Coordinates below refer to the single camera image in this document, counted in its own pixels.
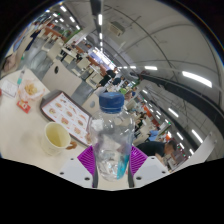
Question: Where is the neighbouring beige table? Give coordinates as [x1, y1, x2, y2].
[176, 132, 218, 172]

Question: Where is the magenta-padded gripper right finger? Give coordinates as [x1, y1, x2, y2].
[127, 145, 169, 188]

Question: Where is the cream mug with brown handle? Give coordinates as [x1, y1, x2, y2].
[40, 121, 78, 157]

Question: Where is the white printed paper card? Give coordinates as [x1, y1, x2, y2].
[0, 79, 19, 99]

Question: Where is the clear blue-capped water bottle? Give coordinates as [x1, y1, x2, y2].
[88, 92, 136, 182]

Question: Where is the small clear bottle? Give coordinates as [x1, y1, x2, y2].
[17, 68, 26, 86]

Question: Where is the group of beige chairs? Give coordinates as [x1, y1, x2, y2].
[39, 28, 104, 88]

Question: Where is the clear plastic food bag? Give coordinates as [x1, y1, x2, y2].
[17, 78, 46, 103]

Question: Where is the brown tray with paper liner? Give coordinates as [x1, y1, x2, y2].
[39, 89, 93, 146]

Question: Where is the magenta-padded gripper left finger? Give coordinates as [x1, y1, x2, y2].
[59, 145, 98, 188]

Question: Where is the ceiling air conditioner unit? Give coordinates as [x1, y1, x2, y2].
[107, 21, 126, 38]

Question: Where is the group of ceiling lights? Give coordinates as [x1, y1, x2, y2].
[44, 4, 214, 156]

